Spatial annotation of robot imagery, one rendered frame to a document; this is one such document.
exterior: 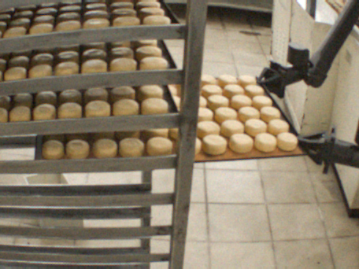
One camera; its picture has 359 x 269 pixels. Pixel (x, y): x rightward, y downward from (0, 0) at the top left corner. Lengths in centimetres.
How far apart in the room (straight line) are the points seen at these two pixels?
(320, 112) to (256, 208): 76
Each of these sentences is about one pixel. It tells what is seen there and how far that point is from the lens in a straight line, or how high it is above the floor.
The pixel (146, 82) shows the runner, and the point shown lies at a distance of 95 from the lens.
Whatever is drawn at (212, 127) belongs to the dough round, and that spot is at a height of 97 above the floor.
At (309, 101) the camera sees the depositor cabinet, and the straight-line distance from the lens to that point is 291.
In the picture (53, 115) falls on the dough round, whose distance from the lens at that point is 101.
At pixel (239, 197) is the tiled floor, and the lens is 260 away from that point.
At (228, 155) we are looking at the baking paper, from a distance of 110.
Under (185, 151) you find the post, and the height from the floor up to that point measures 100.
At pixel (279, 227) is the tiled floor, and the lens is 244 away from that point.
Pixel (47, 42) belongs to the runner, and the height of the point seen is 123.
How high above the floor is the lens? 152
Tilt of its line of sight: 30 degrees down
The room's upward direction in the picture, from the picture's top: 4 degrees clockwise
